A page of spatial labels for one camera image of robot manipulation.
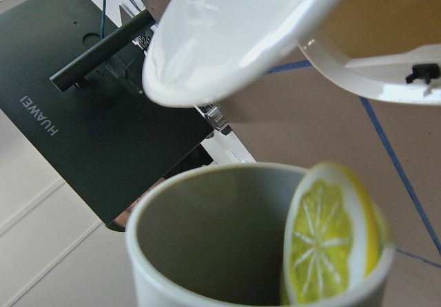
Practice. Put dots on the black Huawei monitor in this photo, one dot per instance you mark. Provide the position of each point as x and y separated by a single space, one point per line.
103 136

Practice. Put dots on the white mug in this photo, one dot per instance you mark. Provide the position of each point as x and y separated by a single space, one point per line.
214 237

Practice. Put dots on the lemon slice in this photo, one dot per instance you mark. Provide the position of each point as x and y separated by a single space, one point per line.
332 237

